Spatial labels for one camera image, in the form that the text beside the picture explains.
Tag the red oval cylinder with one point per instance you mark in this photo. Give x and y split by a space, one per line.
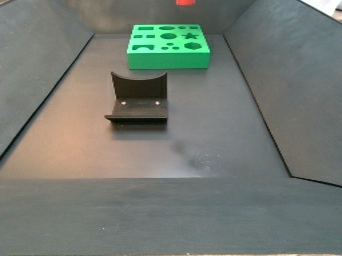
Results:
185 2

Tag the black curved cradle fixture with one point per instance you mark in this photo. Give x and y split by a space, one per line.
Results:
141 99

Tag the green foam shape-sorter board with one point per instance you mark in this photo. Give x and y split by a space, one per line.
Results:
167 46

